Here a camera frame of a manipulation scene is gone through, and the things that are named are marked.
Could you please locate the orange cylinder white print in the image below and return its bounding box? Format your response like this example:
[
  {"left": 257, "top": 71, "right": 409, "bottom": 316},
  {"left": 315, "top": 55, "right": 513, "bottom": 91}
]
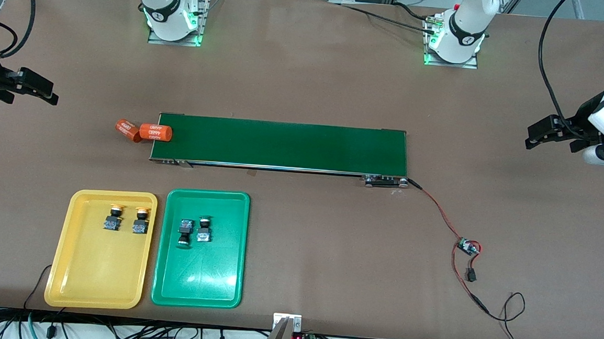
[
  {"left": 139, "top": 122, "right": 174, "bottom": 143},
  {"left": 114, "top": 118, "right": 144, "bottom": 144}
]

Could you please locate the yellow mushroom push button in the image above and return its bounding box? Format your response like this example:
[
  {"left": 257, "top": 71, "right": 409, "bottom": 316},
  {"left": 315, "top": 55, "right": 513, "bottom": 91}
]
[
  {"left": 102, "top": 204, "right": 125, "bottom": 233},
  {"left": 131, "top": 206, "right": 151, "bottom": 236}
]

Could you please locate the green mushroom push button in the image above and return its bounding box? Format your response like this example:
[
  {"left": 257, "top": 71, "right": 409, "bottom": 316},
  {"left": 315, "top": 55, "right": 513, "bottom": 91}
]
[
  {"left": 196, "top": 216, "right": 214, "bottom": 244},
  {"left": 178, "top": 218, "right": 195, "bottom": 248}
]

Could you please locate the small green circuit board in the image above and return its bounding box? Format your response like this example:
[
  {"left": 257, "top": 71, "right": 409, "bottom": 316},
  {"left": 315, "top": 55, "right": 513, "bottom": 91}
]
[{"left": 456, "top": 237, "right": 482, "bottom": 256}]

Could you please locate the yellow plastic tray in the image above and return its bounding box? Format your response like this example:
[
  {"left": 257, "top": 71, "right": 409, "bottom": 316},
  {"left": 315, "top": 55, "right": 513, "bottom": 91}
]
[{"left": 43, "top": 187, "right": 159, "bottom": 313}]

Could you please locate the green belt conveyor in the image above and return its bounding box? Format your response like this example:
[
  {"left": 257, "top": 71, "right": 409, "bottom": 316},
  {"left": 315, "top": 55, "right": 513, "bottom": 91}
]
[{"left": 148, "top": 112, "right": 413, "bottom": 190}]

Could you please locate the green plastic tray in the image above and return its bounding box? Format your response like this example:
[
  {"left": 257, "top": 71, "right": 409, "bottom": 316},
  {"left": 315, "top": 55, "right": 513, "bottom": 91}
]
[{"left": 150, "top": 187, "right": 252, "bottom": 311}]

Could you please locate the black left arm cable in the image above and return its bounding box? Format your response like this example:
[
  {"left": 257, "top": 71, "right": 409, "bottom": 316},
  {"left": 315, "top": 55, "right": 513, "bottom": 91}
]
[{"left": 533, "top": 0, "right": 604, "bottom": 142}]

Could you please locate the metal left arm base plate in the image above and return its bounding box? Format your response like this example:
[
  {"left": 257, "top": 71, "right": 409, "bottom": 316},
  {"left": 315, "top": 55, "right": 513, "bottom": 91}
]
[{"left": 424, "top": 50, "right": 479, "bottom": 70}]

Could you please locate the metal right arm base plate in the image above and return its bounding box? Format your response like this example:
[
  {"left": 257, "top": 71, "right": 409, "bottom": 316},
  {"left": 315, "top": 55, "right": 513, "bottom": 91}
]
[{"left": 148, "top": 0, "right": 210, "bottom": 48}]

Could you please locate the thin black looped cable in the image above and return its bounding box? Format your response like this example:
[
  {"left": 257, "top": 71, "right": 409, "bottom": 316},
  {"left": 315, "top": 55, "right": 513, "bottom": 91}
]
[{"left": 470, "top": 289, "right": 542, "bottom": 339}]

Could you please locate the black cable at table edge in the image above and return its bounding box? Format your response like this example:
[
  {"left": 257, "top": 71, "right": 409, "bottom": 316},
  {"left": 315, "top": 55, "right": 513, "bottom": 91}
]
[{"left": 24, "top": 263, "right": 69, "bottom": 313}]

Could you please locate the black cable on table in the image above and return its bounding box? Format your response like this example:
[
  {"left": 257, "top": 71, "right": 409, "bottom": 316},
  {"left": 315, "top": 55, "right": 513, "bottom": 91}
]
[{"left": 337, "top": 0, "right": 439, "bottom": 30}]

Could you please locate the small metal bracket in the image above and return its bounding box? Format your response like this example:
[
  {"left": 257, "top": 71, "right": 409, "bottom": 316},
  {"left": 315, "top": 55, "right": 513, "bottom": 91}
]
[{"left": 272, "top": 312, "right": 303, "bottom": 331}]

